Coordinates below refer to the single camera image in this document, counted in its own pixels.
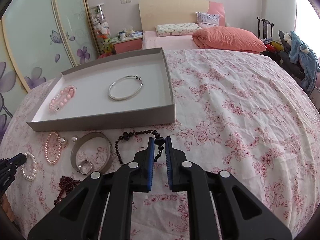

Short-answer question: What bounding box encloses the floral white pillow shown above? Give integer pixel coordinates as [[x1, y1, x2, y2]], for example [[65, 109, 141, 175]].
[[156, 23, 201, 37]]

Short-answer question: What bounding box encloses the floral pink bedsheet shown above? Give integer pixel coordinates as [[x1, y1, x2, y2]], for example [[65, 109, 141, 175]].
[[1, 49, 319, 239]]

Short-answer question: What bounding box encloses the thin silver bangle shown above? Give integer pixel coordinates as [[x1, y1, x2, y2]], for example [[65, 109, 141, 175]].
[[107, 75, 144, 101]]

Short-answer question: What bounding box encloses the left pearl earring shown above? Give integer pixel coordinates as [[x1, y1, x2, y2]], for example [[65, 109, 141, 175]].
[[59, 137, 68, 146]]

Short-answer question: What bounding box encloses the pink mattress sheet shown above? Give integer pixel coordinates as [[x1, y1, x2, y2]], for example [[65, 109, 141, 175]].
[[142, 31, 199, 50]]

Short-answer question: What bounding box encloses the grey cardboard tray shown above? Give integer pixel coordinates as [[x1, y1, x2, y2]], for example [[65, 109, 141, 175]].
[[26, 48, 176, 132]]

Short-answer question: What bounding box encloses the sliding wardrobe with flowers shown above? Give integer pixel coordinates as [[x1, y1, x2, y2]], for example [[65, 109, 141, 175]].
[[1, 0, 99, 134]]

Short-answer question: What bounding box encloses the red waste basket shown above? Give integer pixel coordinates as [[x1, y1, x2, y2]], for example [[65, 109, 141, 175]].
[[98, 52, 113, 59]]

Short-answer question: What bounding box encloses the pink bead bracelet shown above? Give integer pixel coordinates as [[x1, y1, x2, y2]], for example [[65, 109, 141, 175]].
[[48, 84, 77, 113]]

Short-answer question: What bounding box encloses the orange folded quilt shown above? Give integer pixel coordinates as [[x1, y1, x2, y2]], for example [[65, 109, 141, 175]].
[[192, 27, 266, 53]]

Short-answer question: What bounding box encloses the pink nightstand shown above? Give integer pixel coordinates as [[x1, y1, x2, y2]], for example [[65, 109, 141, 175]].
[[113, 35, 143, 54]]

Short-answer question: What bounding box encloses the silver ring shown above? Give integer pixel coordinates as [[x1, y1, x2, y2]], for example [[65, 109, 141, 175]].
[[78, 160, 94, 175]]

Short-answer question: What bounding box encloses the blue garment on chair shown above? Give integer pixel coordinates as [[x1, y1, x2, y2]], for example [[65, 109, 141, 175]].
[[289, 31, 319, 94]]

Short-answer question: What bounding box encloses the peach pearl bracelet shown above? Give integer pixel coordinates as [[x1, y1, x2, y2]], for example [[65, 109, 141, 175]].
[[43, 131, 62, 166]]

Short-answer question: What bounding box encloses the beige pink headboard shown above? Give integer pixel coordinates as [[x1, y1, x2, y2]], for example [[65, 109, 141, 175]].
[[138, 0, 226, 31]]

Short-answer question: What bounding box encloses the dark red bead necklace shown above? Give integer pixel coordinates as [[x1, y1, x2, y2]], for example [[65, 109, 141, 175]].
[[54, 175, 83, 207]]

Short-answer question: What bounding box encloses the plush toy display tube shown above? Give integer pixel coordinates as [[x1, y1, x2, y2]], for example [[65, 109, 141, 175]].
[[90, 3, 113, 56]]

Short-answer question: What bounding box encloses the black bead bracelet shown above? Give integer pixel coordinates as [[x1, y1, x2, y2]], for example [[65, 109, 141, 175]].
[[114, 129, 166, 165]]

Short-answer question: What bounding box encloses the black wooden chair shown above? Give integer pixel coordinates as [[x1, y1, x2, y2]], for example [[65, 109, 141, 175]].
[[257, 17, 274, 39]]

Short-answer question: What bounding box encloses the purple patterned pillow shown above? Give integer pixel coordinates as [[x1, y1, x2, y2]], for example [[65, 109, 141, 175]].
[[196, 12, 220, 28]]

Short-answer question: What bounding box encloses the white pearl bracelet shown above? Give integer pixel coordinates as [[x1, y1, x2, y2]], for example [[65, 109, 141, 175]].
[[21, 151, 38, 182]]

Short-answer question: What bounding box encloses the wide silver cuff bracelet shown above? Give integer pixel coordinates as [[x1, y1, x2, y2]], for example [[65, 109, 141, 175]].
[[70, 131, 114, 176]]

